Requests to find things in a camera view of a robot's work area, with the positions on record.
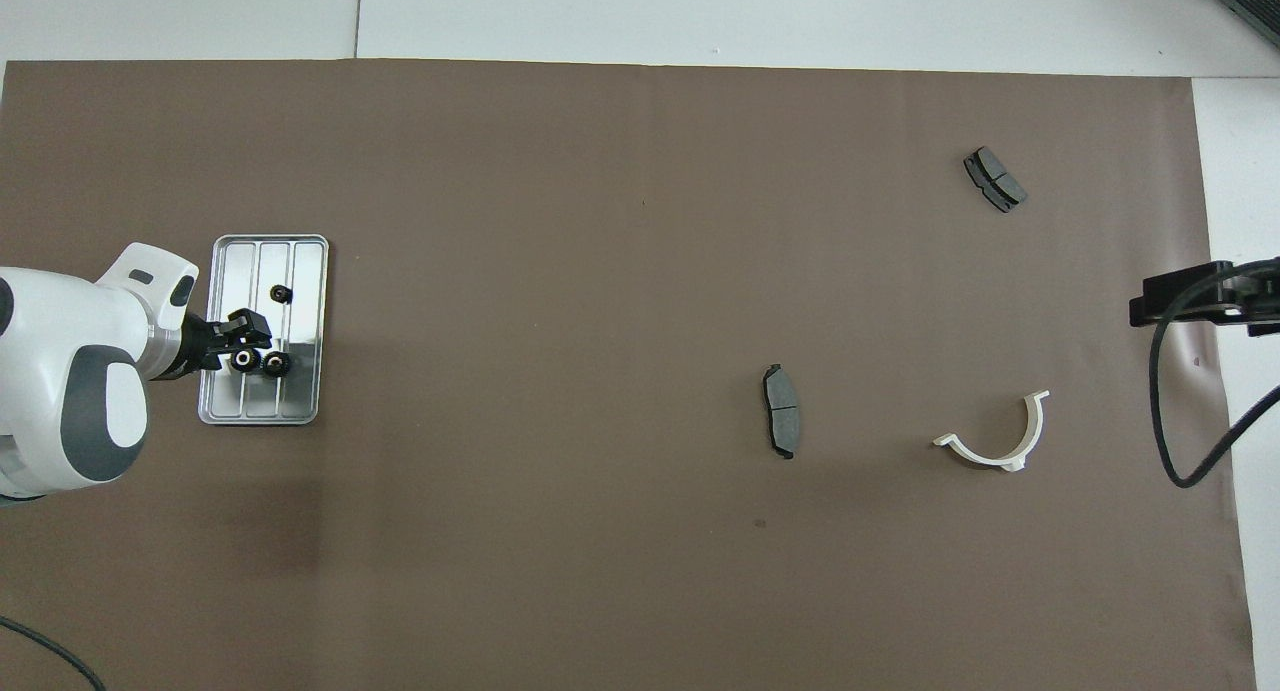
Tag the white curved plastic bracket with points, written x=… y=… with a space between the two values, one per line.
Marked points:
x=1036 y=421

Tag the small black bearing gear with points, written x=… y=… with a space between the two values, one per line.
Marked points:
x=281 y=293

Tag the silver metal tray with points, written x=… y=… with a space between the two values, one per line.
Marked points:
x=305 y=391

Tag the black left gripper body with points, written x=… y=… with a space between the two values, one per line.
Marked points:
x=197 y=346

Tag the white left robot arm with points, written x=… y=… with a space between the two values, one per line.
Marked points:
x=60 y=371

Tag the brown paper table mat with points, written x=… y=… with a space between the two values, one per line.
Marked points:
x=600 y=271

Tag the short dark grey brake pad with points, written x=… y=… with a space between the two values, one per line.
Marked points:
x=995 y=179

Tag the long dark grey brake pad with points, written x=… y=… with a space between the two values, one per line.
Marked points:
x=782 y=411

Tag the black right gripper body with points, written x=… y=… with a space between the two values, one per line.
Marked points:
x=1258 y=296

